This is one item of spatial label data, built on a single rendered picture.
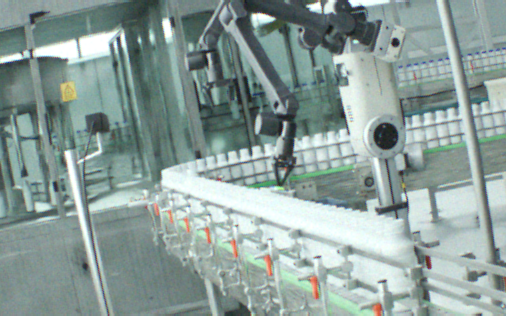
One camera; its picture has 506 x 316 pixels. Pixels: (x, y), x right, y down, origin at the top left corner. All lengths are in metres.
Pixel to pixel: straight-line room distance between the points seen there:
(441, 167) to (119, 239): 2.42
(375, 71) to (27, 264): 3.69
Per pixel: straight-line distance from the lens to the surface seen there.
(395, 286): 2.28
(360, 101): 4.54
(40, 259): 7.73
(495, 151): 6.09
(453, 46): 2.00
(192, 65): 4.71
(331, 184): 6.10
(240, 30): 4.23
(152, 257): 7.77
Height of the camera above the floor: 1.45
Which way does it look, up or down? 3 degrees down
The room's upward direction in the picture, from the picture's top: 11 degrees counter-clockwise
